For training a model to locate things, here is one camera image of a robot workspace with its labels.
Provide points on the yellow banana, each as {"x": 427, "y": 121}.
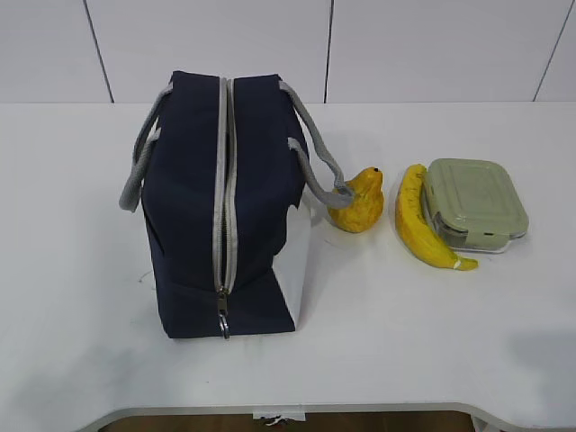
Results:
{"x": 410, "y": 222}

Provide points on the green lidded food container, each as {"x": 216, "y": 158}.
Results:
{"x": 473, "y": 205}

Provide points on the navy blue lunch bag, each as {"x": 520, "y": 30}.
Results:
{"x": 220, "y": 169}

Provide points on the yellow pear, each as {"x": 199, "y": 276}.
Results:
{"x": 367, "y": 206}

